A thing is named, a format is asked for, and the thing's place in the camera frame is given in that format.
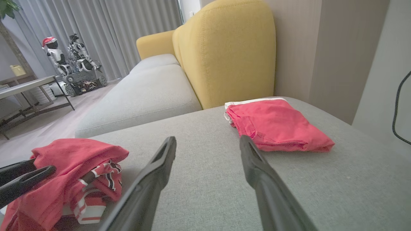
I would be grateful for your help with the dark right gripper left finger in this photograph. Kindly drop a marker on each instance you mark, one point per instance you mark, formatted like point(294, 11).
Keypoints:
point(144, 199)

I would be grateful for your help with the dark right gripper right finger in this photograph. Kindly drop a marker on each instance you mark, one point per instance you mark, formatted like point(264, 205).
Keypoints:
point(273, 202)

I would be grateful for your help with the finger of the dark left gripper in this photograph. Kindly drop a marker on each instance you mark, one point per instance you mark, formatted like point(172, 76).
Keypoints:
point(29, 181)
point(16, 170)

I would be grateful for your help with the red Bulls 23 jersey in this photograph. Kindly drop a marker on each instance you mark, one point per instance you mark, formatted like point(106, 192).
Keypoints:
point(70, 160)

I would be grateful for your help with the red shorts with white waistband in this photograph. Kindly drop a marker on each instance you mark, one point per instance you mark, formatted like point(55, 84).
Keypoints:
point(276, 125)

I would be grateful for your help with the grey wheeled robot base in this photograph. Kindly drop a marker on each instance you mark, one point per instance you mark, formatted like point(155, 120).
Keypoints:
point(85, 81)

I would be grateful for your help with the grey metal-legged coffee table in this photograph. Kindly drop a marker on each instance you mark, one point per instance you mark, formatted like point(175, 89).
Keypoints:
point(29, 86)

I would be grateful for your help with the white box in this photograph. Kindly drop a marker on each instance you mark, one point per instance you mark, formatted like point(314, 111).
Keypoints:
point(57, 89)

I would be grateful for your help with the large grey sofa chaise cushion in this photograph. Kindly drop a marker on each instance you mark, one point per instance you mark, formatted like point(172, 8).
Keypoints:
point(208, 134)

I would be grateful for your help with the brown wooden shelf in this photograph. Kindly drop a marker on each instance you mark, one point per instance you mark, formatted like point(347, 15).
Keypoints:
point(19, 78)

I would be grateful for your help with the grey sofa seat cushion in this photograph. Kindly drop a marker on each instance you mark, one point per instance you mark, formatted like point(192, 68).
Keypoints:
point(144, 99)
point(154, 62)

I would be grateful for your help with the small yellow container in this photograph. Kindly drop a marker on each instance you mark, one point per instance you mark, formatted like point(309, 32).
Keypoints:
point(17, 70)

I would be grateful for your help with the white toy robot red hat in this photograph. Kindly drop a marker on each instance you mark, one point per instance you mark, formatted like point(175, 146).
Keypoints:
point(56, 54)

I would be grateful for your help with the white and black toy robot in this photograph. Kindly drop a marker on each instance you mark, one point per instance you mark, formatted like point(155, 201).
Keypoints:
point(82, 54)

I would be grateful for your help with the large yellow sofa back cushion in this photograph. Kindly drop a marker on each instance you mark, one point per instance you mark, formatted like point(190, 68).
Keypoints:
point(231, 54)

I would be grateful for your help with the yellow sofa armrest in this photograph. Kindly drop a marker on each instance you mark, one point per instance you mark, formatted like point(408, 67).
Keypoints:
point(155, 45)

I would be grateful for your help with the green potted plant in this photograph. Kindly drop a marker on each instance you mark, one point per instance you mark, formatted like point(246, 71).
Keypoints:
point(8, 7)

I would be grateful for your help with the grey pleated curtain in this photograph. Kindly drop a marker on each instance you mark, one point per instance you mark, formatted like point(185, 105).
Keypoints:
point(122, 32)

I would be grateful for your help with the brown wooden post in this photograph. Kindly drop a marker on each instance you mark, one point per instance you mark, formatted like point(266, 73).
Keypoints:
point(14, 48)

